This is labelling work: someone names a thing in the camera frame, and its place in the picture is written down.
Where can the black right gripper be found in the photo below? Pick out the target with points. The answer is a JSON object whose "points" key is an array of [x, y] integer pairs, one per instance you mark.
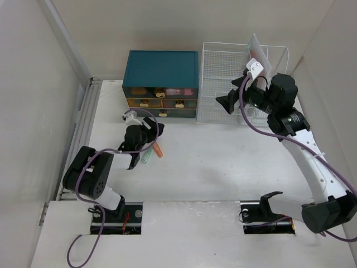
{"points": [[228, 101]]}

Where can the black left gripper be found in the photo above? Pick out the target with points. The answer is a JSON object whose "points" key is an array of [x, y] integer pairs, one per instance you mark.
{"points": [[151, 135]]}

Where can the pink lid marker tube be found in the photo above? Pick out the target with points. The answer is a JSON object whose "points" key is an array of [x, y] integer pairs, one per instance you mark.
{"points": [[181, 91]]}

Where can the aluminium rail frame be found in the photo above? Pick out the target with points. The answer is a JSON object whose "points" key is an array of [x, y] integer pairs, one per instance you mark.
{"points": [[80, 136]]}

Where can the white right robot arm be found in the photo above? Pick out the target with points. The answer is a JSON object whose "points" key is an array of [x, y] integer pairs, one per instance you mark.
{"points": [[334, 198]]}

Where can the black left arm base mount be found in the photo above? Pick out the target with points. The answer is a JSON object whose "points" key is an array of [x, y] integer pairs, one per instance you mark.
{"points": [[129, 223]]}

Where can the green translucent plastic case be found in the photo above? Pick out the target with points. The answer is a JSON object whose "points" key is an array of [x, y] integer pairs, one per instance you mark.
{"points": [[147, 154]]}

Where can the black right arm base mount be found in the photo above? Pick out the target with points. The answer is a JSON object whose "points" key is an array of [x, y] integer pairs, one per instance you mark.
{"points": [[258, 219]]}

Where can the white wire file rack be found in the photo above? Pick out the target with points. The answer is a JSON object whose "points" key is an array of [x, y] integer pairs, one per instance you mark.
{"points": [[220, 64]]}

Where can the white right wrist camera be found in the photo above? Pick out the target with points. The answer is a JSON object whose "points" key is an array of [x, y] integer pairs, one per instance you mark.
{"points": [[254, 68]]}

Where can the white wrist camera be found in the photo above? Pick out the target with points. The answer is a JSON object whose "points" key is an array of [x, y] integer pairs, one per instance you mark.
{"points": [[254, 68], [130, 118]]}

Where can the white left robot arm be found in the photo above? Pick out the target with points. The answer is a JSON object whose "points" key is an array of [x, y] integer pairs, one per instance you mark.
{"points": [[88, 173]]}

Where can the orange plastic case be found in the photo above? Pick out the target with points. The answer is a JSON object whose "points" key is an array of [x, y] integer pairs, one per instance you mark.
{"points": [[157, 150]]}

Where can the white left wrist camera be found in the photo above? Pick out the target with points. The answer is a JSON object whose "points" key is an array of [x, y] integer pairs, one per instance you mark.
{"points": [[130, 118]]}

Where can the teal drawer organizer box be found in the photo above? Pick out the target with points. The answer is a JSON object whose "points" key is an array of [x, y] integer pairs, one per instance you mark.
{"points": [[164, 69]]}

